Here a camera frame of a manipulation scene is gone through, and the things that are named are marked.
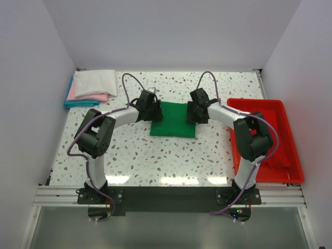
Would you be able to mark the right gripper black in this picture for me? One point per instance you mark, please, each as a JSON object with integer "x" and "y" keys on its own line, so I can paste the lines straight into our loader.
{"x": 191, "y": 113}

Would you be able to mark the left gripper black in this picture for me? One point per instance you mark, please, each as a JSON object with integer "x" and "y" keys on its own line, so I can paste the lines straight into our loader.
{"x": 158, "y": 111}

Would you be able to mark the green t shirt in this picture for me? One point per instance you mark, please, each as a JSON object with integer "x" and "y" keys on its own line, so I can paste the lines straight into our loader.
{"x": 174, "y": 122}

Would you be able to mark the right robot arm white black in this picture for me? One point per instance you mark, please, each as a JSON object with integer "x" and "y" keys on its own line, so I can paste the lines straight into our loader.
{"x": 256, "y": 139}

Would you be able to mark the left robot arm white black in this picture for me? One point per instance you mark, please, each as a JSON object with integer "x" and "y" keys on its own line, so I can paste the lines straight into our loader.
{"x": 94, "y": 135}

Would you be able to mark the folded pink t shirt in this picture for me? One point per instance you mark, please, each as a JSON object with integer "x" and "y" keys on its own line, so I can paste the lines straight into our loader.
{"x": 96, "y": 97}

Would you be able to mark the folded white t shirt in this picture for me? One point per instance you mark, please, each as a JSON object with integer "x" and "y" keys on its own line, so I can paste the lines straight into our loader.
{"x": 93, "y": 82}

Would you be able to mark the folded teal t shirt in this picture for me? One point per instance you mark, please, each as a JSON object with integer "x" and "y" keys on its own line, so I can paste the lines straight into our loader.
{"x": 78, "y": 103}

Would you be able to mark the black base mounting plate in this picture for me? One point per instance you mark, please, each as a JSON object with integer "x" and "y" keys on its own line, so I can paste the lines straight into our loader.
{"x": 118, "y": 201}

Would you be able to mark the red t shirt in bin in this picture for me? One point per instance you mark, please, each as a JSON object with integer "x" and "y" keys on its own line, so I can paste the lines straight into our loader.
{"x": 276, "y": 116}

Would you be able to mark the red plastic bin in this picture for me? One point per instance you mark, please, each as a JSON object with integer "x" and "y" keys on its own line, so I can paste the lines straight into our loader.
{"x": 292, "y": 175}

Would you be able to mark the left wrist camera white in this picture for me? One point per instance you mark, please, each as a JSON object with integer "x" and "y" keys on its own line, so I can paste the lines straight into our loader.
{"x": 152, "y": 89}

